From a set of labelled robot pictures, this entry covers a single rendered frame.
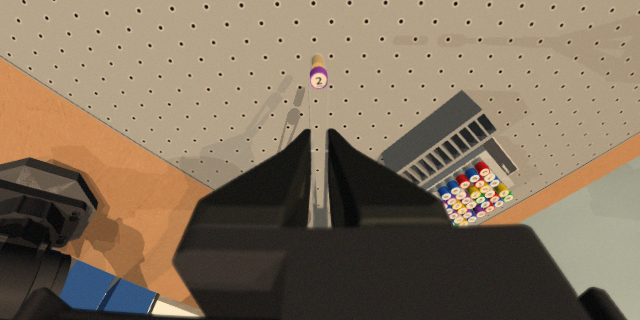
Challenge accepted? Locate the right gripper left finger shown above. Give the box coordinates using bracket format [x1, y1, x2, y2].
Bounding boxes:
[186, 129, 311, 228]

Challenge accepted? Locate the red vial with label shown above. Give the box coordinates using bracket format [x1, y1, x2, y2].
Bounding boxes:
[453, 169, 470, 189]

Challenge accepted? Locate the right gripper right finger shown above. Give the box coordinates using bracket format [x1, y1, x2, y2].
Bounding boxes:
[328, 129, 454, 227]

